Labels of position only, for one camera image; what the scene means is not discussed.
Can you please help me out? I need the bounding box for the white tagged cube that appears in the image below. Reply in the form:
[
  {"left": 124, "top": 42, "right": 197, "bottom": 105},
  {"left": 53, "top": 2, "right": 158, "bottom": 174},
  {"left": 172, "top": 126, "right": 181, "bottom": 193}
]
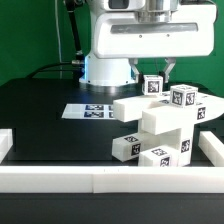
[
  {"left": 170, "top": 84, "right": 198, "bottom": 108},
  {"left": 142, "top": 75, "right": 163, "bottom": 96}
]

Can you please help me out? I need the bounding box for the black cable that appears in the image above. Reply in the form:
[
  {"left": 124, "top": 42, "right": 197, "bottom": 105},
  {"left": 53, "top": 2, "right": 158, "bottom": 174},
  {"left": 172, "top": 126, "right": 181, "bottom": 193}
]
[{"left": 25, "top": 0, "right": 86, "bottom": 80}]

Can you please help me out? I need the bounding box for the white tag plate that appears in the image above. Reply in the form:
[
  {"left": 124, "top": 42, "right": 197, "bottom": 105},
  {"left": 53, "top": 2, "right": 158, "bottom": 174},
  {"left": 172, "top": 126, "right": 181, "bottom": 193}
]
[{"left": 62, "top": 104, "right": 114, "bottom": 120}]

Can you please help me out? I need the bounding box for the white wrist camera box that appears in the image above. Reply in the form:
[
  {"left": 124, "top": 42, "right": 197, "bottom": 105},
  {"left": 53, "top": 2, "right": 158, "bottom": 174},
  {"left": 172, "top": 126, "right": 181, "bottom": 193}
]
[{"left": 100, "top": 0, "right": 146, "bottom": 11}]

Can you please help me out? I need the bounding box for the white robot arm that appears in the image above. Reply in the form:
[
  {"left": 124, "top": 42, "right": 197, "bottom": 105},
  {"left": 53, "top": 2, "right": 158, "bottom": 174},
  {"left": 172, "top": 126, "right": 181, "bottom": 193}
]
[{"left": 64, "top": 0, "right": 218, "bottom": 87}]

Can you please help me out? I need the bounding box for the white right fence rail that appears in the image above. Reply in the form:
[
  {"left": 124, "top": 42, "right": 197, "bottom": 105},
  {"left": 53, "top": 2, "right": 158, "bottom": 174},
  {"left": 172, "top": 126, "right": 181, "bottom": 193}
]
[{"left": 198, "top": 131, "right": 224, "bottom": 167}]

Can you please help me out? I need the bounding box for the white left fence block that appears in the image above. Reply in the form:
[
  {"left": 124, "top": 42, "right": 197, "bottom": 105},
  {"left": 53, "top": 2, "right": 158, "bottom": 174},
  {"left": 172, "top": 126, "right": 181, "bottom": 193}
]
[{"left": 0, "top": 129, "right": 13, "bottom": 163}]

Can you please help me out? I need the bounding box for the white fence rail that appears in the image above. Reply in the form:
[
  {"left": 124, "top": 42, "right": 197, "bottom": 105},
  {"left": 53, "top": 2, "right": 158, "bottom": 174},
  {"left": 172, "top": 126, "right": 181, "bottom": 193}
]
[
  {"left": 0, "top": 166, "right": 224, "bottom": 193},
  {"left": 198, "top": 131, "right": 224, "bottom": 167}
]

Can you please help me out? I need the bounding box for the white front fence rail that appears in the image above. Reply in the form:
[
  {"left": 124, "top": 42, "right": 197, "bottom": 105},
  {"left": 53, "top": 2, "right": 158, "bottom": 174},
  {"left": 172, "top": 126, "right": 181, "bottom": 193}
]
[{"left": 0, "top": 166, "right": 224, "bottom": 193}]

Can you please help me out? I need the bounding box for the white chair back frame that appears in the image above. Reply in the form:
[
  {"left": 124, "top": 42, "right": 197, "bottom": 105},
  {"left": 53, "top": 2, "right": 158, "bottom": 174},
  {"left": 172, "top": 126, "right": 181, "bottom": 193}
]
[{"left": 113, "top": 93, "right": 224, "bottom": 135}]

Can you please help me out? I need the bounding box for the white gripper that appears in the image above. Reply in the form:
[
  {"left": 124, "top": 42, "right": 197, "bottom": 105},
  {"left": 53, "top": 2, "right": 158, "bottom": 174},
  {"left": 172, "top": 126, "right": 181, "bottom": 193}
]
[{"left": 91, "top": 0, "right": 217, "bottom": 84}]

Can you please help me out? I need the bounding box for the white chair seat part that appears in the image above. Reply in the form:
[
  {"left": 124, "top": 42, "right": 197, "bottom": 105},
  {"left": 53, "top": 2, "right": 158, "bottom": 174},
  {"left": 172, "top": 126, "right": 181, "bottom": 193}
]
[{"left": 139, "top": 99, "right": 196, "bottom": 166}]

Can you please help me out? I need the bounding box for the white thin cable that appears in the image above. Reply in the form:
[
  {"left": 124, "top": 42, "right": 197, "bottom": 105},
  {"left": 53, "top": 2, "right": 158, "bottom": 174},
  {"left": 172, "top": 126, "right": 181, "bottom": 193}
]
[{"left": 54, "top": 0, "right": 64, "bottom": 80}]

